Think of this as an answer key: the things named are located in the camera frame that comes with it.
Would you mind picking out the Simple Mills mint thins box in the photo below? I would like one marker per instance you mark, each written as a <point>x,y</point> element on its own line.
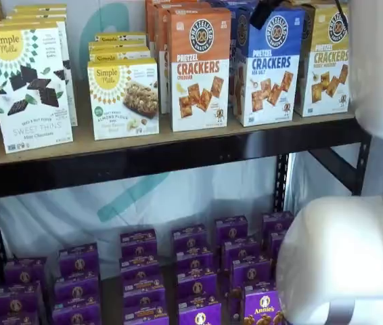
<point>36,15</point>
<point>39,7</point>
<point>69,101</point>
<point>29,101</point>

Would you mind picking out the orange cheddar pretzel crackers box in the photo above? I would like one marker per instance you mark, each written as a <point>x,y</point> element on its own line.
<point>200,74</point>
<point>150,20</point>
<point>163,81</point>

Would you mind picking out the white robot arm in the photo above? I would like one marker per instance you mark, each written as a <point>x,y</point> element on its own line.
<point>374,67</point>

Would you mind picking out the yellow honey mustard crackers box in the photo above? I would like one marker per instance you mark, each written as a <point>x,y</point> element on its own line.
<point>327,84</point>

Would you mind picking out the black metal shelf unit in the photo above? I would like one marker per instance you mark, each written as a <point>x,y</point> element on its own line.
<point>178,159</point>

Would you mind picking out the Simple Mills almond bars box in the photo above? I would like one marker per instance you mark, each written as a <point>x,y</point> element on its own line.
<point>117,46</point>
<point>120,55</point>
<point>124,101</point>
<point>120,36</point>

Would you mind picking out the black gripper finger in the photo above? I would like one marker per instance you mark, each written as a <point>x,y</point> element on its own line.
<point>264,13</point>

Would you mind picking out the blue sea salt crackers box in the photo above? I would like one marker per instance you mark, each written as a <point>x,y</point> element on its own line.
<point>272,84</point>
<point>225,3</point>

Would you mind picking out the purple Annie's snack box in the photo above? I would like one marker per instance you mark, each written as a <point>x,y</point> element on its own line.
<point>138,236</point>
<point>262,308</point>
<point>139,255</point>
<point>240,251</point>
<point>195,259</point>
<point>200,313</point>
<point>25,271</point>
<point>142,279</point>
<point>79,259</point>
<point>144,299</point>
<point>197,282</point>
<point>76,287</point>
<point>17,299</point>
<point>277,242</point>
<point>189,237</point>
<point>76,315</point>
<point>145,318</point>
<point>12,320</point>
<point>231,229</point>
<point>250,272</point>
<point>276,223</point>

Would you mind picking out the black metal wood shelf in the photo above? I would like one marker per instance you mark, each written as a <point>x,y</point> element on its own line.
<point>76,216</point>

